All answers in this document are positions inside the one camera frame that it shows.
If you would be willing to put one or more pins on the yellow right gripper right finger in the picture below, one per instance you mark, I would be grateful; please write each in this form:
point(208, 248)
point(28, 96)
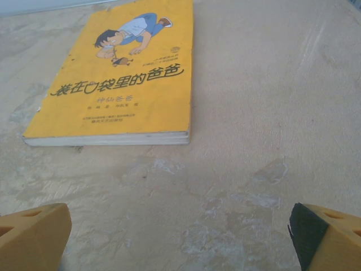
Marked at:
point(332, 245)

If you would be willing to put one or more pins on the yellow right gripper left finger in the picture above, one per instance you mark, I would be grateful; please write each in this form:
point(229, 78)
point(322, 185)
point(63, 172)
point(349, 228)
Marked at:
point(31, 240)

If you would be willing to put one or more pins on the yellow cartoon paperback book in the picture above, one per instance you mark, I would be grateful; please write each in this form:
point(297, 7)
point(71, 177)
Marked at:
point(112, 107)

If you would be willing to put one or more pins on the aluminium table edge rail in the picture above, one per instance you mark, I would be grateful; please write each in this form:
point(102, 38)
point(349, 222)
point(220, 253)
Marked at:
point(34, 7)

